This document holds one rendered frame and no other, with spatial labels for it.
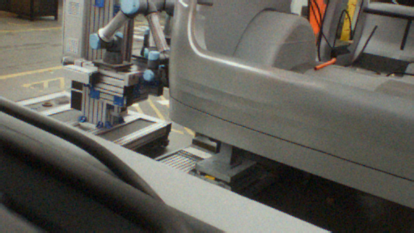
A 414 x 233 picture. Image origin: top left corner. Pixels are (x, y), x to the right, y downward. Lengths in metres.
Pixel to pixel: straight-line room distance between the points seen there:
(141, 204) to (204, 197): 0.07
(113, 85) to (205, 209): 3.13
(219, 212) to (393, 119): 1.44
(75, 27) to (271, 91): 2.24
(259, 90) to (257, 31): 0.96
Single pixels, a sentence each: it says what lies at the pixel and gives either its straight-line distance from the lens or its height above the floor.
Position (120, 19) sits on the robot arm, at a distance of 3.20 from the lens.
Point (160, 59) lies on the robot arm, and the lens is 3.05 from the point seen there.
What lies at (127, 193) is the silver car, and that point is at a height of 1.37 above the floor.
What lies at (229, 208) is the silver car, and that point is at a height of 1.36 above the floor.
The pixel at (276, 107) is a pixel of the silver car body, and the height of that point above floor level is 1.05.
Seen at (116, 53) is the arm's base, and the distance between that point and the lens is 3.47.
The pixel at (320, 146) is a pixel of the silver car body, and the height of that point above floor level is 0.93.
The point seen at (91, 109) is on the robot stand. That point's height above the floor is 0.35.
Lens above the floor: 1.54
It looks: 17 degrees down
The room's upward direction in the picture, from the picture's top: 8 degrees clockwise
